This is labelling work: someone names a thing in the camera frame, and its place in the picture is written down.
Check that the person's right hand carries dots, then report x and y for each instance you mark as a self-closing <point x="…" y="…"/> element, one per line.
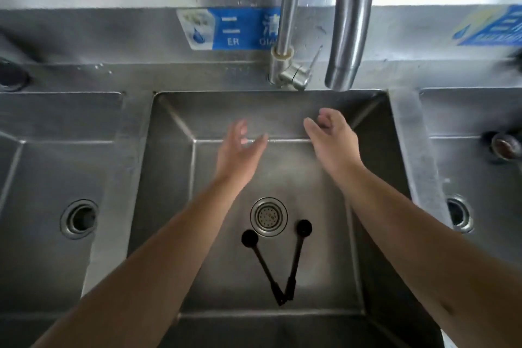
<point x="338" y="146"/>

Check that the person's left hand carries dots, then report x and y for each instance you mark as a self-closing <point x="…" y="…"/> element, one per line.
<point x="236" y="160"/>

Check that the person's right thumb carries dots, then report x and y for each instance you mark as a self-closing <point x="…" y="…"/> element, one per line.
<point x="313" y="128"/>

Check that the person's left thumb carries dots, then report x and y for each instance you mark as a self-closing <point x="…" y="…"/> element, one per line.
<point x="258" y="143"/>

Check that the person's left forearm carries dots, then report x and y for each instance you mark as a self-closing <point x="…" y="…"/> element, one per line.
<point x="163" y="262"/>

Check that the person's right forearm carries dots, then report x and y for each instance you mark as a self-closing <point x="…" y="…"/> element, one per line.
<point x="420" y="246"/>

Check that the round perforated drain strainer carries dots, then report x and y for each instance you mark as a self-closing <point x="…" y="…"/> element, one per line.
<point x="268" y="216"/>

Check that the blue and white label sticker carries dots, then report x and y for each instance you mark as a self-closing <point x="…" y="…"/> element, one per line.
<point x="232" y="28"/>

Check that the stainless steel gooseneck faucet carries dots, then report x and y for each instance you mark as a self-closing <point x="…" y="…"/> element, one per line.
<point x="350" y="13"/>

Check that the black measuring spoon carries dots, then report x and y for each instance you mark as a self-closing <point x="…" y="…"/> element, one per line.
<point x="263" y="264"/>
<point x="297" y="258"/>

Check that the stainless steel sink unit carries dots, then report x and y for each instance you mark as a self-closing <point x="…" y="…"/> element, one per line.
<point x="130" y="136"/>

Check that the dark round faucet spout end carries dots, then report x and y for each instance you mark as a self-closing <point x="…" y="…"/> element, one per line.
<point x="505" y="146"/>

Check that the blue and yellow label sticker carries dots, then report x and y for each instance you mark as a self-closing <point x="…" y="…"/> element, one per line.
<point x="495" y="28"/>

